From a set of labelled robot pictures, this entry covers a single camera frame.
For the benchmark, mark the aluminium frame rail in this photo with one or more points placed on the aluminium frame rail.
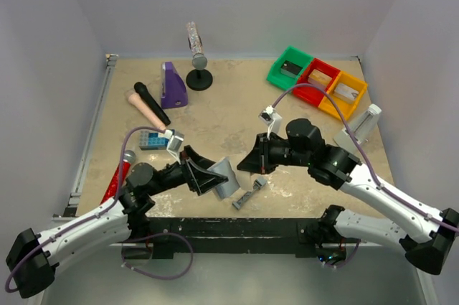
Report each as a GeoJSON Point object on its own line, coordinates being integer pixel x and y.
{"type": "Point", "coordinates": [71, 206]}

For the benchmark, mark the black base frame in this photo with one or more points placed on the black base frame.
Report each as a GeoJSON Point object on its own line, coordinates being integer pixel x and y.
{"type": "Point", "coordinates": [290, 236]}

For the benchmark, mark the green storage bin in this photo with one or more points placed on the green storage bin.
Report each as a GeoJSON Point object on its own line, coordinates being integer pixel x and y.
{"type": "Point", "coordinates": [293, 55]}

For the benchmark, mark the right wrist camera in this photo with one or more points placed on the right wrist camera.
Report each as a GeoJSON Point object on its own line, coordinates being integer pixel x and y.
{"type": "Point", "coordinates": [272, 119]}

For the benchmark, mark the black round stand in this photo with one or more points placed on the black round stand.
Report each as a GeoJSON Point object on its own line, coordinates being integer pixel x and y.
{"type": "Point", "coordinates": [199, 80]}

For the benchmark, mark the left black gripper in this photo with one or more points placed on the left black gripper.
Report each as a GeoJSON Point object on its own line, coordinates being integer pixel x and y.
{"type": "Point", "coordinates": [190, 176]}

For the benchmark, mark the blue toy brick block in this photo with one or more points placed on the blue toy brick block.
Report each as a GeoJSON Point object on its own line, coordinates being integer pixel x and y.
{"type": "Point", "coordinates": [151, 141]}

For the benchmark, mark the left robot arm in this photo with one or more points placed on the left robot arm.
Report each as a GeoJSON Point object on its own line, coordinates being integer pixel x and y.
{"type": "Point", "coordinates": [35, 259]}

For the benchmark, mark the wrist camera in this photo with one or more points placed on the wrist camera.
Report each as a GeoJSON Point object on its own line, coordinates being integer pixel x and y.
{"type": "Point", "coordinates": [272, 119]}
{"type": "Point", "coordinates": [175, 140]}

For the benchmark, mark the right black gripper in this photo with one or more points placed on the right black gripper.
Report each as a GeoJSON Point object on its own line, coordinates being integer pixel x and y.
{"type": "Point", "coordinates": [266, 154]}

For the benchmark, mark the purple wedge holder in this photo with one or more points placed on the purple wedge holder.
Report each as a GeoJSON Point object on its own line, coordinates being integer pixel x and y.
{"type": "Point", "coordinates": [173, 91]}

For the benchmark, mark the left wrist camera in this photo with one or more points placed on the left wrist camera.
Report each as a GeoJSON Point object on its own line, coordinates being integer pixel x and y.
{"type": "Point", "coordinates": [175, 140]}

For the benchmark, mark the yellow storage bin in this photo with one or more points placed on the yellow storage bin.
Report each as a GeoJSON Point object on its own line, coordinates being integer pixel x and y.
{"type": "Point", "coordinates": [347, 109]}

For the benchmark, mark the red storage bin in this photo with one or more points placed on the red storage bin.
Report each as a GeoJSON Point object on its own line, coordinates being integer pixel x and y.
{"type": "Point", "coordinates": [314, 95]}

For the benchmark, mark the grey truss bar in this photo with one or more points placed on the grey truss bar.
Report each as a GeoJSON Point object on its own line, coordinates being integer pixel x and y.
{"type": "Point", "coordinates": [257, 185]}

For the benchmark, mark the glitter microphone on stand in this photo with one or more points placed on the glitter microphone on stand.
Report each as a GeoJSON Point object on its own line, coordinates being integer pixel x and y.
{"type": "Point", "coordinates": [199, 61]}

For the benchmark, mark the beige microphone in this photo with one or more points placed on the beige microphone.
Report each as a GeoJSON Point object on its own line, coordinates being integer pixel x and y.
{"type": "Point", "coordinates": [135, 100]}

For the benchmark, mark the white card in yellow bin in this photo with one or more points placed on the white card in yellow bin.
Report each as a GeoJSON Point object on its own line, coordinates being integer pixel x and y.
{"type": "Point", "coordinates": [346, 93]}

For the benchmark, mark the black card in green bin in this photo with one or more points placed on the black card in green bin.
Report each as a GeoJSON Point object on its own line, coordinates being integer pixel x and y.
{"type": "Point", "coordinates": [290, 69]}

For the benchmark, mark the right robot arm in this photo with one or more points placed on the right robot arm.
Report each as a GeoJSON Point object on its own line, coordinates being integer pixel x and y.
{"type": "Point", "coordinates": [423, 233]}

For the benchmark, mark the tan card in red bin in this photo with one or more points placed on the tan card in red bin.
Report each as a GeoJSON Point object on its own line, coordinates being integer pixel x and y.
{"type": "Point", "coordinates": [319, 79]}

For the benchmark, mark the white grey stand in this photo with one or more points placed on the white grey stand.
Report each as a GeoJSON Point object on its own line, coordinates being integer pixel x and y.
{"type": "Point", "coordinates": [361, 127]}

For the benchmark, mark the red glitter microphone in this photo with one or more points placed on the red glitter microphone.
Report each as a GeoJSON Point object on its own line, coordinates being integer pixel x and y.
{"type": "Point", "coordinates": [129, 157]}

